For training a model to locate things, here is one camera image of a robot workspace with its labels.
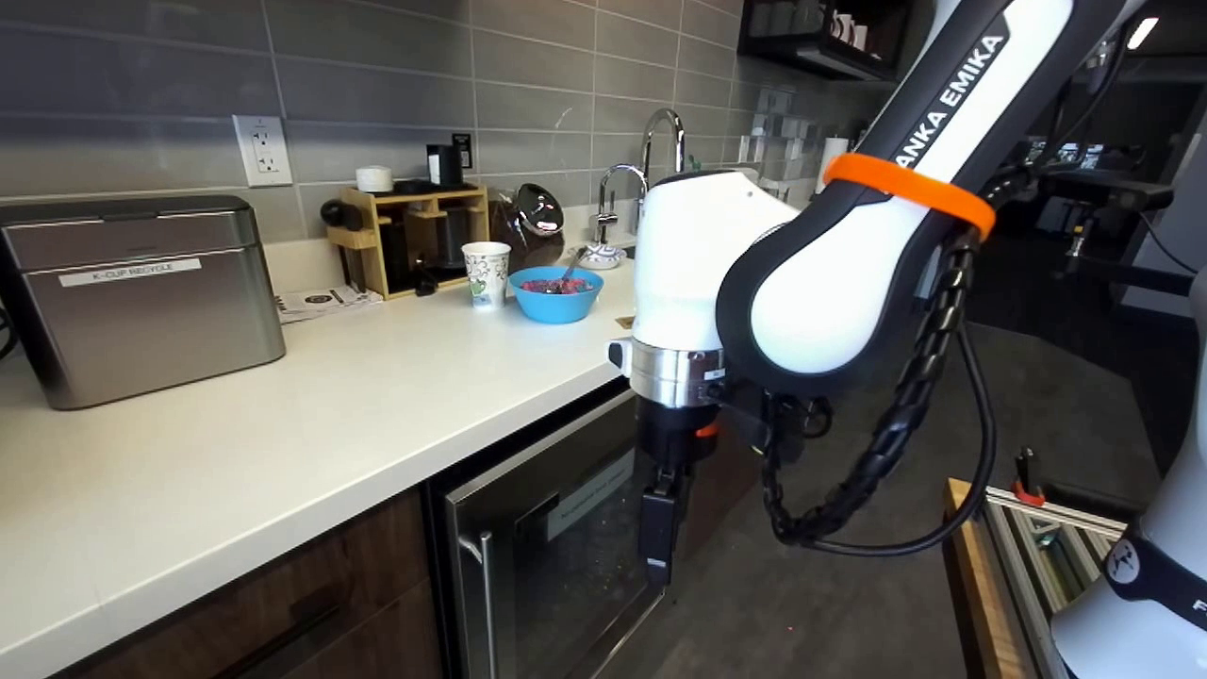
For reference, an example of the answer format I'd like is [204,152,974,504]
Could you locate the silver bar door handle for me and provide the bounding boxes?
[454,528,498,679]

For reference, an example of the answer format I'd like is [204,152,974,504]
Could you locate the chrome gooseneck faucet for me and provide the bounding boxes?
[632,107,695,191]

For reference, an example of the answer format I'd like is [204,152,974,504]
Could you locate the blue bowl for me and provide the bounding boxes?
[507,260,608,328]

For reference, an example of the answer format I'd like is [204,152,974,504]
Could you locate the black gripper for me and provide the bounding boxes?
[632,396,728,594]

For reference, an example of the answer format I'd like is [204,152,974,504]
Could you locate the red clamp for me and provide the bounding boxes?
[1011,446,1049,514]

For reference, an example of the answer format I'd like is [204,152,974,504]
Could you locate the dark background desk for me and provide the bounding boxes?
[1005,164,1193,274]

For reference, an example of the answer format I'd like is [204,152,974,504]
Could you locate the white wall outlet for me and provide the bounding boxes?
[230,114,297,191]

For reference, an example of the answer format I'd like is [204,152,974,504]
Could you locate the white paper cup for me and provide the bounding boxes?
[459,236,515,312]

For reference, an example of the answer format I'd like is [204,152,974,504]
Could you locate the spoon in bowl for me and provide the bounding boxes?
[554,243,592,289]

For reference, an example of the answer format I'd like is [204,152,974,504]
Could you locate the wooden countertop organizer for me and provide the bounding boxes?
[322,184,498,303]

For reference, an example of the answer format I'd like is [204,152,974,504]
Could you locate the silver toaster oven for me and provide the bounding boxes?
[0,191,292,414]

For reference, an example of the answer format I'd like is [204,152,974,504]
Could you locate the wooden crate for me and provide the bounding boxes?
[940,473,1144,679]

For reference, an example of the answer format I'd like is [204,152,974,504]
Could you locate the small chrome tap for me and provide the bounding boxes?
[592,164,632,249]

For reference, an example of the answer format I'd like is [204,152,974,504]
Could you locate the small black canister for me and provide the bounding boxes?
[424,127,479,191]

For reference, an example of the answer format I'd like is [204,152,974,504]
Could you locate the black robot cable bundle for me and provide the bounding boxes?
[756,231,1001,561]

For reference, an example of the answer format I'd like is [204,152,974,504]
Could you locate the black wall shelf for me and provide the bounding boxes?
[734,0,934,92]

